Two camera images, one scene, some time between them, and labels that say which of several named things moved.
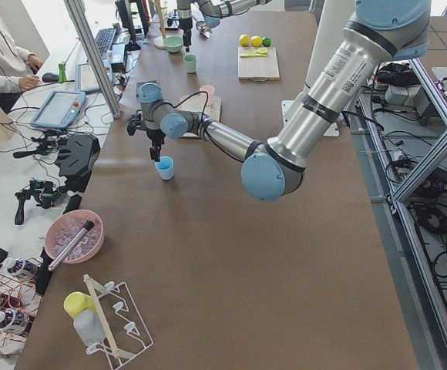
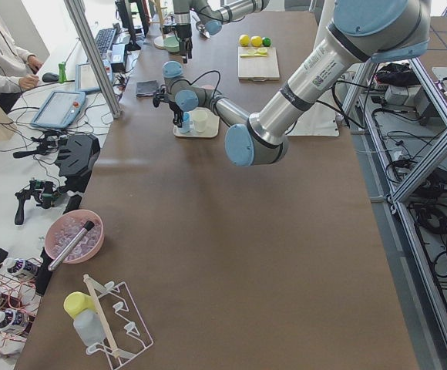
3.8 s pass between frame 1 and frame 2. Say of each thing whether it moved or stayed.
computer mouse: stayed
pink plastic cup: stayed
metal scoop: stayed
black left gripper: moved
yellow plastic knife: stayed
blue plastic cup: moved
